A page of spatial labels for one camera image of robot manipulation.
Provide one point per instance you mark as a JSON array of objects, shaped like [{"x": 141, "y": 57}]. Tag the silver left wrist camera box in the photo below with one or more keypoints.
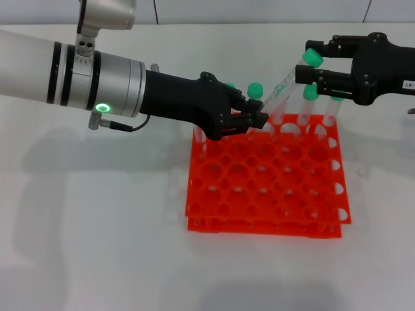
[{"x": 107, "y": 13}]

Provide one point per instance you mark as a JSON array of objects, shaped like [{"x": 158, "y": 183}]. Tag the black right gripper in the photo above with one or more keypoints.
[{"x": 382, "y": 71}]

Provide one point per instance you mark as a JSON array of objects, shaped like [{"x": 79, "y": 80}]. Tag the orange test tube rack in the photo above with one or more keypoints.
[{"x": 249, "y": 181}]

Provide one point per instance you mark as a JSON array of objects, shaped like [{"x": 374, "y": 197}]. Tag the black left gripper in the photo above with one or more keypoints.
[{"x": 184, "y": 100}]

